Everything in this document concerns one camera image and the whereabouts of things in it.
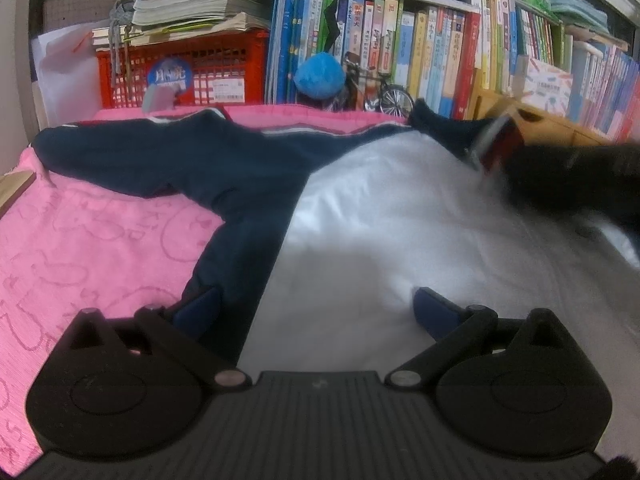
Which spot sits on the wooden board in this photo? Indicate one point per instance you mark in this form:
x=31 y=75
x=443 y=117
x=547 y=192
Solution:
x=15 y=190

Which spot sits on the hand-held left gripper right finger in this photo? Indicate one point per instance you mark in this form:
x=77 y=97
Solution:
x=437 y=312

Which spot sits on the wooden drawer organizer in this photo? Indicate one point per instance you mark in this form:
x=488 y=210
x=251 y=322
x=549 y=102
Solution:
x=565 y=127

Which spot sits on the navy and white jacket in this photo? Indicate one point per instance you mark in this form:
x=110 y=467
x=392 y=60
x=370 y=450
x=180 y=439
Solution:
x=375 y=220

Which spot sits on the miniature bicycle model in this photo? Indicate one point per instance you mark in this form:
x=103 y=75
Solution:
x=390 y=95

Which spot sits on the grey grid board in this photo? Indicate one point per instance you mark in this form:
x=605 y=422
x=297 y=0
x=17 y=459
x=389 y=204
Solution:
x=75 y=10

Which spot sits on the round blue hand fan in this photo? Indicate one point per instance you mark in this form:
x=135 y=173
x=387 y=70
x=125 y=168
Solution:
x=165 y=77

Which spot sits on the folded teal towel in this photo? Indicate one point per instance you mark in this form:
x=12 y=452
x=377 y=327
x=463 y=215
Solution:
x=580 y=7

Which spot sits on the stack of papers and booklets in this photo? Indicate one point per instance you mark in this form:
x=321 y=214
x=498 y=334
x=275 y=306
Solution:
x=200 y=5

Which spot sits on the row of colourful books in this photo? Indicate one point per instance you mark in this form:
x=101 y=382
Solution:
x=440 y=50

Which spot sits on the red plastic crate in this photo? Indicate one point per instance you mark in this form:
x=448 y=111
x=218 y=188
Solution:
x=220 y=67

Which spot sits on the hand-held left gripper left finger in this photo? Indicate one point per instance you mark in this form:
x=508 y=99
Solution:
x=197 y=307

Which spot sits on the pink rabbit print blanket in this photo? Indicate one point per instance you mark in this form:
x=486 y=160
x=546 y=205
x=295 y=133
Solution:
x=100 y=250

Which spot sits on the white paper sheet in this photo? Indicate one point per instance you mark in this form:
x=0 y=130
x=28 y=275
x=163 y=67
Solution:
x=62 y=75

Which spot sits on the blue plush ball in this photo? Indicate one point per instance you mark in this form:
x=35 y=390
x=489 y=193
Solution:
x=320 y=76

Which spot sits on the row of tall blue books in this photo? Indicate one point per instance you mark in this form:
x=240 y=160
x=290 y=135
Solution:
x=295 y=20

